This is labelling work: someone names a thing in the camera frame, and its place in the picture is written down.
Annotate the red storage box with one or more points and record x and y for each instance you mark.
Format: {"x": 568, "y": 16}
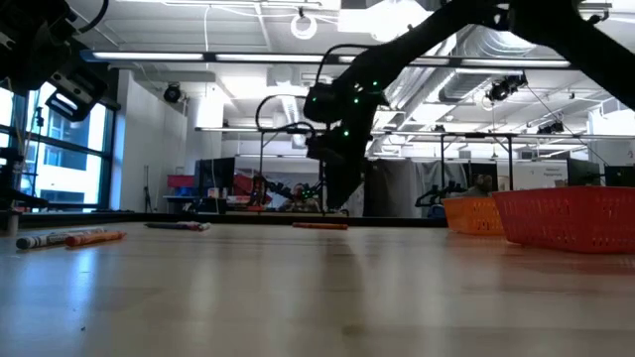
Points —
{"x": 181, "y": 181}

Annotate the black track spotlight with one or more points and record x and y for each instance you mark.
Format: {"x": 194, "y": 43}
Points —
{"x": 550, "y": 128}
{"x": 503, "y": 89}

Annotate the tall black tripod stand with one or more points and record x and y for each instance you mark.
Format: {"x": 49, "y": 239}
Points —
{"x": 38, "y": 117}

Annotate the small white cylinder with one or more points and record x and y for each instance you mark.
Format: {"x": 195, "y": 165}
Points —
{"x": 12, "y": 223}

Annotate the black monitor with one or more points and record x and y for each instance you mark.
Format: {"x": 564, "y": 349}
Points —
{"x": 620, "y": 176}
{"x": 215, "y": 176}
{"x": 483, "y": 168}
{"x": 583, "y": 173}

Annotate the grey crayon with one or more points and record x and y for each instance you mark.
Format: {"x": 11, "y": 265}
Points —
{"x": 89, "y": 230}

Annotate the blue crayon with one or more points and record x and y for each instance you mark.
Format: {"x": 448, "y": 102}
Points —
{"x": 168, "y": 226}

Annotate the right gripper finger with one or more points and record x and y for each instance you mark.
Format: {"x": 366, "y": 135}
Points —
{"x": 344, "y": 183}

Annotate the overhead light bar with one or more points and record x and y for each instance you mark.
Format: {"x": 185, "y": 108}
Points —
{"x": 149, "y": 56}

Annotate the white partition panel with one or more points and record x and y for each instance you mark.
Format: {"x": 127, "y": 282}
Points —
{"x": 536, "y": 176}

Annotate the black metal rig frame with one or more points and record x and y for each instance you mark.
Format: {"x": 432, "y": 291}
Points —
{"x": 248, "y": 218}

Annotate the folded black tripod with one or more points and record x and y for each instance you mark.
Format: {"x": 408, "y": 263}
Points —
{"x": 147, "y": 198}

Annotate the blue bin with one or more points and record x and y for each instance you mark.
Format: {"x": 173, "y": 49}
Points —
{"x": 437, "y": 212}

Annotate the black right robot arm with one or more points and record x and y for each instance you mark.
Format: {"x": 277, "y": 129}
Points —
{"x": 546, "y": 25}

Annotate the dark curtain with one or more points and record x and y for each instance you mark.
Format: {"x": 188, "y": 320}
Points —
{"x": 392, "y": 188}

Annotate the black background rig frame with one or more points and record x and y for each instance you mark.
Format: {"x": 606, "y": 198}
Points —
{"x": 476, "y": 134}
{"x": 278, "y": 130}

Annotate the person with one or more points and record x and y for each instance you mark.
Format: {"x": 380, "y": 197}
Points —
{"x": 297, "y": 198}
{"x": 478, "y": 186}

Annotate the black round ceiling speaker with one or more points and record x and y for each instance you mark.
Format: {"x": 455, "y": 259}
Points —
{"x": 172, "y": 94}

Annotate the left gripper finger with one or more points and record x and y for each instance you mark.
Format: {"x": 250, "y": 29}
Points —
{"x": 74, "y": 96}

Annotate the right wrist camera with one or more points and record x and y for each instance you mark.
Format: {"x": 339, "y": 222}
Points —
{"x": 322, "y": 104}

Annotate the background black robot arm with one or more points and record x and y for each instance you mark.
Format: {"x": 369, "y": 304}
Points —
{"x": 434, "y": 196}

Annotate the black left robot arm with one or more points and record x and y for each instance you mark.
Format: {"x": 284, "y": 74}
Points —
{"x": 30, "y": 20}

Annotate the red plastic basket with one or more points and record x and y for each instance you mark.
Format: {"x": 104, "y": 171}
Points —
{"x": 570, "y": 223}

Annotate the orange plastic basket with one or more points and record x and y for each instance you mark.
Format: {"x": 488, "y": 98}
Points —
{"x": 471, "y": 218}

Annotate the red crayon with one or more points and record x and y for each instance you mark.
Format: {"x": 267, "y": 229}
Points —
{"x": 327, "y": 226}
{"x": 296, "y": 225}

